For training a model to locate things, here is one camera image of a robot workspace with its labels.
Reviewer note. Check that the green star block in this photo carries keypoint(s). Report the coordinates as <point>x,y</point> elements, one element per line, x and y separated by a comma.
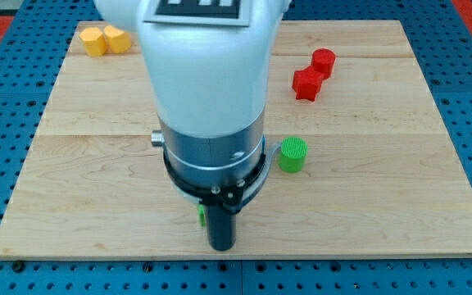
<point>201,215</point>

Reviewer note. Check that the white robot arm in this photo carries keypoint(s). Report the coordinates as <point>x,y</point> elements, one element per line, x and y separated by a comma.
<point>208,63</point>

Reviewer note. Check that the red star block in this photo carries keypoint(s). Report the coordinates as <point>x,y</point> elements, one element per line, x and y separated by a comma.
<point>307,83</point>

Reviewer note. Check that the green cylinder block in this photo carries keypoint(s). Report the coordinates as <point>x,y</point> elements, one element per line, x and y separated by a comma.
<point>293,152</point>

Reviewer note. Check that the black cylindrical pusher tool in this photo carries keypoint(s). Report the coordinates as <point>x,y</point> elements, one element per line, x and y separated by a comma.
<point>221,204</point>

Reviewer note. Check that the red cylinder block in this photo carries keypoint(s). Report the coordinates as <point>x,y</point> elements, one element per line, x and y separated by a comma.
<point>323,61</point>

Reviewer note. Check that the wooden board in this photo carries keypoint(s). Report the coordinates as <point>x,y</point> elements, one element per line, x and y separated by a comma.
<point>382,179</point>

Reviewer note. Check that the yellow hexagon block right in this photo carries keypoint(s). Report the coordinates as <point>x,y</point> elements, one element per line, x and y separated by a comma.
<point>119,41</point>

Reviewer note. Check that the yellow hexagon block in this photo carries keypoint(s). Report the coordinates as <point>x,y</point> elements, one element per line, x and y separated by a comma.
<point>94,41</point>
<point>119,41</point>

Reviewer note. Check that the yellow hexagon block left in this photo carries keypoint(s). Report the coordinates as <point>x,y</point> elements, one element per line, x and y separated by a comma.
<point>94,41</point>

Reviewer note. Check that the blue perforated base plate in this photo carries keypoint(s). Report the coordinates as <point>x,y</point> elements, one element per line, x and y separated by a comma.
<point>31,53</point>

